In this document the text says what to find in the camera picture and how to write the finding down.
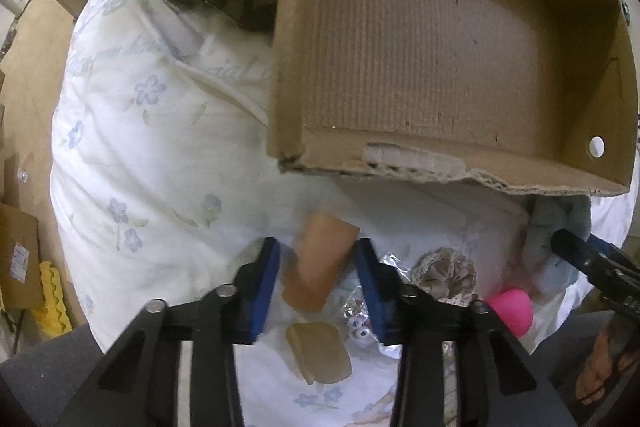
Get beige makeup sponge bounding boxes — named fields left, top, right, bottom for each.
left=285, top=322, right=352, bottom=385

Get cardboard box with label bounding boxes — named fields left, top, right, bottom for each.
left=0, top=204, right=44, bottom=310

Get white floral duvet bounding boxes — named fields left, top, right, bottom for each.
left=48, top=0, right=640, bottom=427

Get brown cardboard box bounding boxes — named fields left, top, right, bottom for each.
left=267, top=0, right=638, bottom=196

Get beige lace scrunchie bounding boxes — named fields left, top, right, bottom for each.
left=410, top=247, right=477, bottom=307

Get yellow foam piece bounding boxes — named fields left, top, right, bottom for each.
left=30, top=261, right=73, bottom=338

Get silver foil wrapper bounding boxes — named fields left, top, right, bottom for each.
left=342, top=250, right=411, bottom=348

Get light blue fluffy scrunchie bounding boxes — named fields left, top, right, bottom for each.
left=522, top=196, right=594, bottom=295

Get pink makeup sponge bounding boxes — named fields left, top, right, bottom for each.
left=486, top=288, right=534, bottom=338

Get person's bare foot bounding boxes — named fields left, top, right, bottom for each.
left=575, top=314, right=639, bottom=405

